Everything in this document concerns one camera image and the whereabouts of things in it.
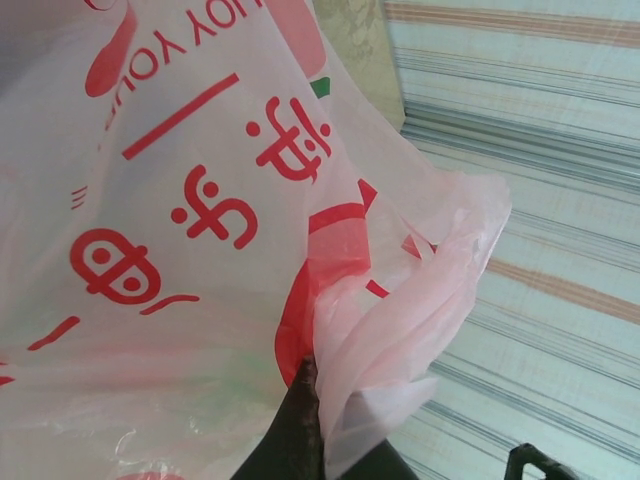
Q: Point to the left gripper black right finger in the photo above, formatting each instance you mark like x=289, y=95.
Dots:
x=385, y=462

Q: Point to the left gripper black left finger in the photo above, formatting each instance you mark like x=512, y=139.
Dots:
x=295, y=435

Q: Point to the pink printed plastic bag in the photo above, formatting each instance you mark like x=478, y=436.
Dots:
x=200, y=150

